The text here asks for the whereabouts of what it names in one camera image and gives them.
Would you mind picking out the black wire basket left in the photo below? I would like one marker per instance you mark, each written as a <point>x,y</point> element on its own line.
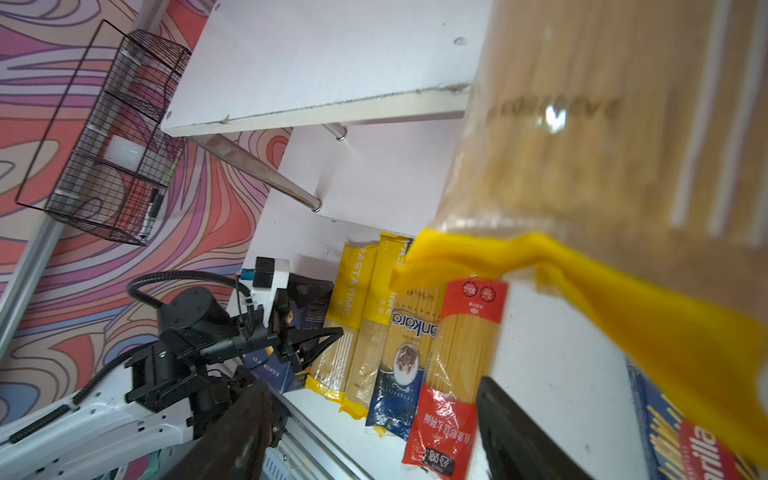
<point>121,84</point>

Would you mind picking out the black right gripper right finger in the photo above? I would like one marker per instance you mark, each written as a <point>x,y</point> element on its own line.
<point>515,446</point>

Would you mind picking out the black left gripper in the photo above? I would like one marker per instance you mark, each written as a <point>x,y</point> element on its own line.
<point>302,307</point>

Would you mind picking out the black marker pen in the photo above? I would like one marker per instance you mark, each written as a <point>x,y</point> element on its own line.
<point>155,202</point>

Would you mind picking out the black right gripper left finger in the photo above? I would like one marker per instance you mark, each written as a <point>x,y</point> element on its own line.
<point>236,445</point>

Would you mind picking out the yellow pastatime bag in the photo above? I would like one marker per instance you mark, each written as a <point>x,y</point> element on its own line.
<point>375,323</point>
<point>329,373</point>
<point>618,150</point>

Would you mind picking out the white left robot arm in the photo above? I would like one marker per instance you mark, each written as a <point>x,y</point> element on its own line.
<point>162,395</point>

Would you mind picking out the blue Barilla spaghetti box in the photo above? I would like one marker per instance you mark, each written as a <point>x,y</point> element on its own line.
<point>674,447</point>

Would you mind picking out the blue Ankara spaghetti bag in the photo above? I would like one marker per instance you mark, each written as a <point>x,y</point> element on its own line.
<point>413,328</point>

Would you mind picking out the white two-tier shelf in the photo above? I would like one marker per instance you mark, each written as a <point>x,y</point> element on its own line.
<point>271,64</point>

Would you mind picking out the red spaghetti bag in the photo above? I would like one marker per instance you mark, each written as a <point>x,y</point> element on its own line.
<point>443,432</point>

